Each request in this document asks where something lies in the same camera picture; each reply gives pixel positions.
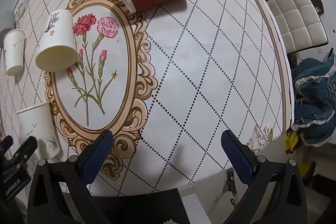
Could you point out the white paper cup on medallion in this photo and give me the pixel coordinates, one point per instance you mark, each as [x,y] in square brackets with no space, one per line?
[57,46]

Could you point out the teal ruffled blanket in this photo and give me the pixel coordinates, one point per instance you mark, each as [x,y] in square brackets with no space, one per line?
[314,94]

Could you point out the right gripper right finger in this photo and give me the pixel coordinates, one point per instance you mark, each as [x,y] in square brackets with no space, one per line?
[241,157]

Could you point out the white paper cup left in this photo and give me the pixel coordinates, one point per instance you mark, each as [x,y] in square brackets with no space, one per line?
[14,42]

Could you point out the floral diamond pattern tablecloth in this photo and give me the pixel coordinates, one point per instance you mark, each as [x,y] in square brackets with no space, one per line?
[167,82]

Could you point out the grey mug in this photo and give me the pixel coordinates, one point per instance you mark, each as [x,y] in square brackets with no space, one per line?
[7,22]

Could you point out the white quilted chair right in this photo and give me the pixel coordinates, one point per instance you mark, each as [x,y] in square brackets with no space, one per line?
[299,23]

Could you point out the yellow tool on floor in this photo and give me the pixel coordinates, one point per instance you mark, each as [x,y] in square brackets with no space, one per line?
[291,141]

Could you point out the white cup with calligraphy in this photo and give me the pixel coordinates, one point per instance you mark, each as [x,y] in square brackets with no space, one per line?
[36,121]

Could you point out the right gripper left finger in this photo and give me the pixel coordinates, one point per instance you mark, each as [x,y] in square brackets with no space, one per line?
[95,154]

